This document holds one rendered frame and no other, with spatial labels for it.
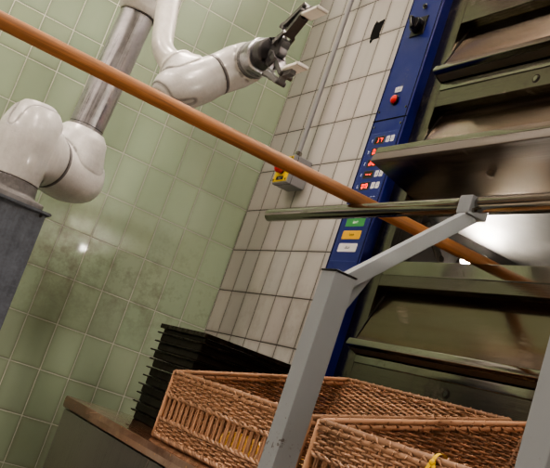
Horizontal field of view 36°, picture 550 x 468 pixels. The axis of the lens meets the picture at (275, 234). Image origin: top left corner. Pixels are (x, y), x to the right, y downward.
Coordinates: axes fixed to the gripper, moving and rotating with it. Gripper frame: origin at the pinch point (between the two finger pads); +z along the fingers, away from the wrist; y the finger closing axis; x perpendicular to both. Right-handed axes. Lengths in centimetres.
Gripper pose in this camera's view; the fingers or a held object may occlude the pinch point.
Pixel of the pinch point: (310, 38)
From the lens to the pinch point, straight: 187.9
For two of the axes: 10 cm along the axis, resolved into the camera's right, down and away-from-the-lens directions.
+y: -3.2, 9.3, -1.9
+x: -8.1, -3.7, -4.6
